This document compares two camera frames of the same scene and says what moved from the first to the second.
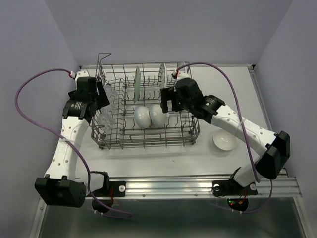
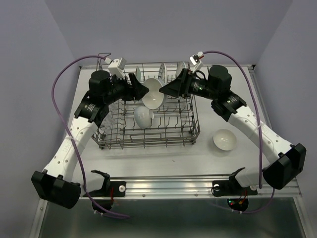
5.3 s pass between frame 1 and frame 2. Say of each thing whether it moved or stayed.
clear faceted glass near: stayed
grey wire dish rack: stayed
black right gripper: moved
